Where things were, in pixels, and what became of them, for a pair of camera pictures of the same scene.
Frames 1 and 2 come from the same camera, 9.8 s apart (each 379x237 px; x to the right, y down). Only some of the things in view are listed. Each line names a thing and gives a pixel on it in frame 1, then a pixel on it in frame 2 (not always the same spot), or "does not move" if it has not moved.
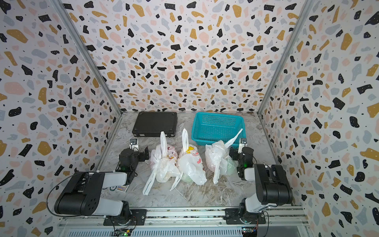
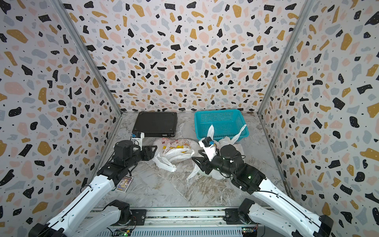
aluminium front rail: x=280 y=222 does not move
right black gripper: x=235 y=157 -> x=205 y=163
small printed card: x=122 y=188 does not move
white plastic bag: x=163 y=159 -> x=171 y=150
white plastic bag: x=189 y=164 -> x=216 y=174
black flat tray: x=151 y=124 does not move
